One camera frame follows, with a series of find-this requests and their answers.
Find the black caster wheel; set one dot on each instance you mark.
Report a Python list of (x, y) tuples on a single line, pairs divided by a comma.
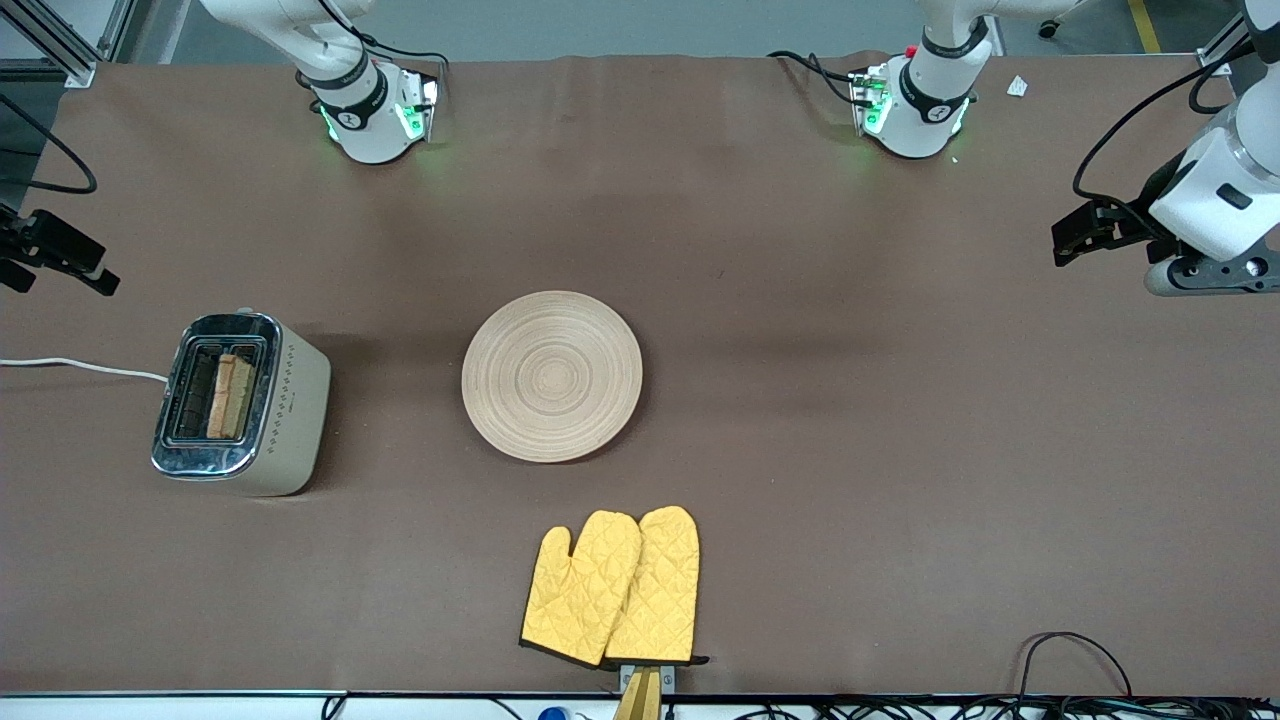
[(1049, 29)]

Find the small white paper scrap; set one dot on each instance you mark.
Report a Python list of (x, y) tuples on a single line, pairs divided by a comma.
[(1017, 86)]

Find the yellow clamp with metal plate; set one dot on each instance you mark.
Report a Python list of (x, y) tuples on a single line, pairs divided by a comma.
[(640, 690)]

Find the brown table cloth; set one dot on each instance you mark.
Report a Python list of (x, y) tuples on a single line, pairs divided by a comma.
[(800, 550)]

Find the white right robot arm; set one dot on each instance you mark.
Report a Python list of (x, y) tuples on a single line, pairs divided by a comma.
[(375, 130)]

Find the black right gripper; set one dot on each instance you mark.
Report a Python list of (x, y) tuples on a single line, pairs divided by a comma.
[(42, 240)]

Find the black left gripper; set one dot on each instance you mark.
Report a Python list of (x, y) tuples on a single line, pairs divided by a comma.
[(1137, 220)]

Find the aluminium frame post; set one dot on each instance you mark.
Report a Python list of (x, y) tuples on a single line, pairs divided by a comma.
[(60, 50), (1222, 55)]

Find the yellow quilted oven mitt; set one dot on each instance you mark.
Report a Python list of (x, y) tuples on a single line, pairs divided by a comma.
[(580, 590), (665, 580)]

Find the beige chrome two-slot toaster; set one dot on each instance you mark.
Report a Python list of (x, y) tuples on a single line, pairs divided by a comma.
[(240, 410)]

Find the round wooden plate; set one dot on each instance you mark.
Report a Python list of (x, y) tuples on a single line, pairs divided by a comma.
[(552, 376)]

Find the brown toast slice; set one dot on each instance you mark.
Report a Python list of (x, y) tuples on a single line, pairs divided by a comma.
[(232, 395)]

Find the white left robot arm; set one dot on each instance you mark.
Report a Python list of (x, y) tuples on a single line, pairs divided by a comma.
[(930, 110)]

